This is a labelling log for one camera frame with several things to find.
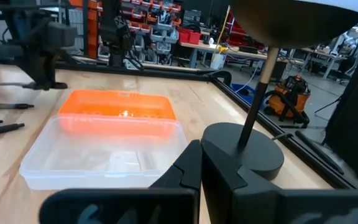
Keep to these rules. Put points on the wooden workbench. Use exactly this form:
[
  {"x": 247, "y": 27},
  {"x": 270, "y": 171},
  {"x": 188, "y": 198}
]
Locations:
[{"x": 197, "y": 46}]

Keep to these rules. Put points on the clear box with orange lid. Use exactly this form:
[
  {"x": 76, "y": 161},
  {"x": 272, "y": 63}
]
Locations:
[{"x": 104, "y": 149}]

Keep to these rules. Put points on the white globe lamp black base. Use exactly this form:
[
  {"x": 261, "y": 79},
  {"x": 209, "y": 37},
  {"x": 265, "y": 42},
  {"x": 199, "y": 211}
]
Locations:
[{"x": 259, "y": 152}]

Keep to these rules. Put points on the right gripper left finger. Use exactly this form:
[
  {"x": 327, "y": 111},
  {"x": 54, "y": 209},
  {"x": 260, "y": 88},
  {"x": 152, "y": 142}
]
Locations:
[{"x": 179, "y": 186}]

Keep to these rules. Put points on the shelf with small bins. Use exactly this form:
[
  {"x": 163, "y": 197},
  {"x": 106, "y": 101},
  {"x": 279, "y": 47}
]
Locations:
[{"x": 154, "y": 31}]

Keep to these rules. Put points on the blue storage bin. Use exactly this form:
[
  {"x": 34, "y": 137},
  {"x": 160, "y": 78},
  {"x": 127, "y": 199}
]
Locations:
[{"x": 238, "y": 88}]

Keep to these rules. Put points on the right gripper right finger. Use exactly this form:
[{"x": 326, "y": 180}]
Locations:
[{"x": 228, "y": 193}]

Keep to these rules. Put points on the orange shelving rack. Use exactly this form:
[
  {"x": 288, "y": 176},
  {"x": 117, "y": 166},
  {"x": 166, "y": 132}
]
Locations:
[{"x": 92, "y": 31}]

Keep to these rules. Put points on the red storage bin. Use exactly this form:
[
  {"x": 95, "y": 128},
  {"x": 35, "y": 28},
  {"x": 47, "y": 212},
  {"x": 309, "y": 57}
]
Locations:
[
  {"x": 195, "y": 38},
  {"x": 183, "y": 35}
]

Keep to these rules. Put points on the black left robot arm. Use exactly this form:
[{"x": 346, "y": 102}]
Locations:
[{"x": 117, "y": 34}]

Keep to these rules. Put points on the black pen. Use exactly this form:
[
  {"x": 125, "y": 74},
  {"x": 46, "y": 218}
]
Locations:
[
  {"x": 8, "y": 106},
  {"x": 5, "y": 128}
]

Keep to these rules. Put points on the white bucket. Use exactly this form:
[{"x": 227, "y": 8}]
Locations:
[{"x": 217, "y": 61}]

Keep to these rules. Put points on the orange shop vacuum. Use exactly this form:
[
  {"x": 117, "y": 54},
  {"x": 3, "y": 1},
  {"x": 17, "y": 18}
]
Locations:
[{"x": 287, "y": 99}]

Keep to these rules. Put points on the black floor bar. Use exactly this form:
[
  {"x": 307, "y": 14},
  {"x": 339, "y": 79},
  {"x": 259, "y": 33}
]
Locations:
[{"x": 319, "y": 152}]

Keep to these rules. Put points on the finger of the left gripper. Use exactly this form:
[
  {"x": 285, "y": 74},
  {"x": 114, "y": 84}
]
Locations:
[
  {"x": 37, "y": 73},
  {"x": 50, "y": 71}
]

